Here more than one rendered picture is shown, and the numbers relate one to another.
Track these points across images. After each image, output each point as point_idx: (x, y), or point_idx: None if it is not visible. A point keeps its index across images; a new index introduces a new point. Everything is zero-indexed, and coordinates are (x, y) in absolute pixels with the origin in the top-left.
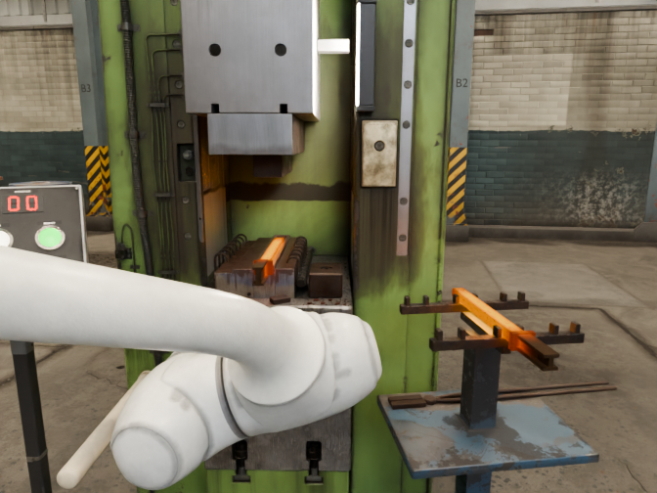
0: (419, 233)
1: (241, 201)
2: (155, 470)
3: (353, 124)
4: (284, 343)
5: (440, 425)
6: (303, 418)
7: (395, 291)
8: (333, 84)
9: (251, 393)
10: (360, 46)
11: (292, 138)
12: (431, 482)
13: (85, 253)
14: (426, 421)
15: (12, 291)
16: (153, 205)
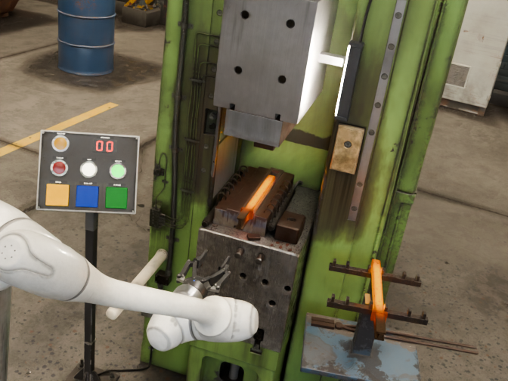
0: (367, 208)
1: None
2: (161, 345)
3: None
4: (212, 317)
5: (335, 344)
6: (218, 341)
7: (342, 243)
8: None
9: (199, 329)
10: (345, 75)
11: (280, 136)
12: None
13: (137, 184)
14: (328, 339)
15: (132, 301)
16: (184, 145)
